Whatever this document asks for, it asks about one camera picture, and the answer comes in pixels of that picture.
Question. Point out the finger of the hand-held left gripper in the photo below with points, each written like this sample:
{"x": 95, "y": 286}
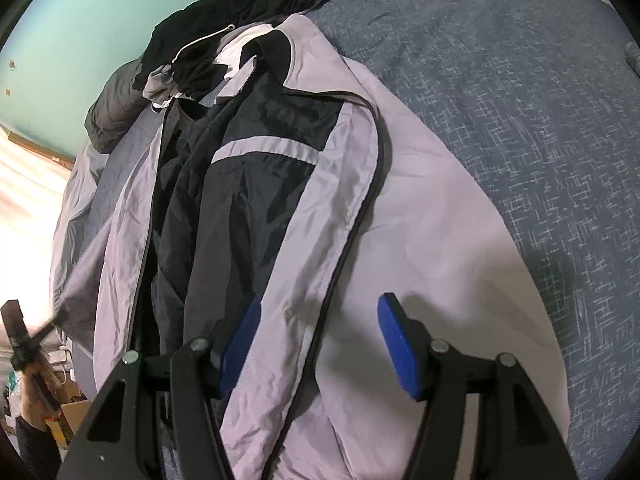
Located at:
{"x": 45, "y": 330}

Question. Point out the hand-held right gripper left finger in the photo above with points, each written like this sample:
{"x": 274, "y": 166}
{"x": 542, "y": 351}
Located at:
{"x": 240, "y": 350}

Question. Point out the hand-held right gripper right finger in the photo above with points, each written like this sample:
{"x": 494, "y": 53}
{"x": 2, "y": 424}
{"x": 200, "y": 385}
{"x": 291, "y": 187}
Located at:
{"x": 400, "y": 350}

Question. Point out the light grey jacket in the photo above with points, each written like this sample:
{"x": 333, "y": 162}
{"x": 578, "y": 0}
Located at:
{"x": 425, "y": 220}

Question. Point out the pile of dark clothes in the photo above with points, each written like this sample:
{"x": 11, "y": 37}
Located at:
{"x": 210, "y": 15}

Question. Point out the person's left hand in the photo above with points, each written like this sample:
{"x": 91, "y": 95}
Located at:
{"x": 35, "y": 400}

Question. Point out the cardboard box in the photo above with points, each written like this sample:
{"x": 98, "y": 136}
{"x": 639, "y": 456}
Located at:
{"x": 72, "y": 415}

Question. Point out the pink curtain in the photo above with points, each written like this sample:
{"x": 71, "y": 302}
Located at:
{"x": 30, "y": 220}

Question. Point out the pale grey blanket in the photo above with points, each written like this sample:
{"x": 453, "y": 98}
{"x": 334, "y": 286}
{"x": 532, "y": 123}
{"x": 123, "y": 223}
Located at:
{"x": 75, "y": 200}

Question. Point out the dark grey rolled duvet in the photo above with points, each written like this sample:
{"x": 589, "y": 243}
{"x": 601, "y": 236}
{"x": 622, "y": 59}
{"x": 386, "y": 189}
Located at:
{"x": 107, "y": 120}

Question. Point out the grey sweatshirt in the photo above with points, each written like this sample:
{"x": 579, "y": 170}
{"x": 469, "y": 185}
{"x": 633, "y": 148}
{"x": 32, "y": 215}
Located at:
{"x": 157, "y": 85}

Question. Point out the folded grey cloth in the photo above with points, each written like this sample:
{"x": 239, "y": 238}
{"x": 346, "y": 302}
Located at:
{"x": 633, "y": 55}

